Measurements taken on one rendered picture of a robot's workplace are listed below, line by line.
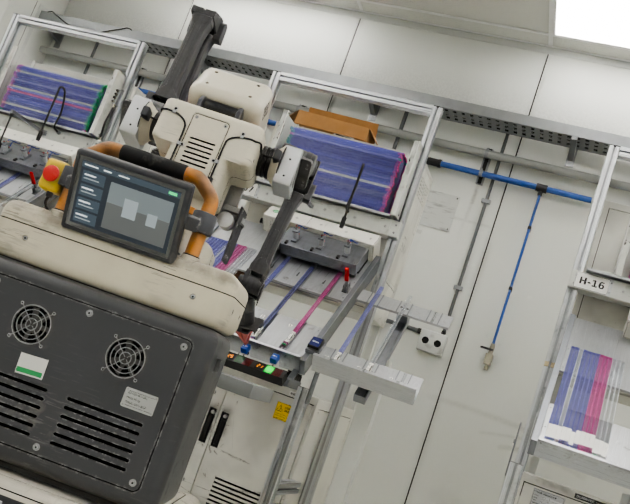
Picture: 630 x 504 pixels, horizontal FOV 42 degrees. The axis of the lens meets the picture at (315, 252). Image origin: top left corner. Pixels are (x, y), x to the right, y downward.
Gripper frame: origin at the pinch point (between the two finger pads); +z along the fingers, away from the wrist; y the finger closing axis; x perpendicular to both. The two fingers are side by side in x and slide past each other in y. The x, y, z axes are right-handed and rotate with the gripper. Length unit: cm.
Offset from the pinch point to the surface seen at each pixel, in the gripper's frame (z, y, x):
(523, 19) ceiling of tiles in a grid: -35, -21, -284
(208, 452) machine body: 54, 13, 6
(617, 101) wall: 1, -82, -285
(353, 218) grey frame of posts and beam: -7, -5, -80
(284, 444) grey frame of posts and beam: 22.8, -22.9, 15.6
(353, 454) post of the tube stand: 26, -44, 6
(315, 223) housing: -5, 9, -73
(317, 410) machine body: 36.6, -20.6, -16.3
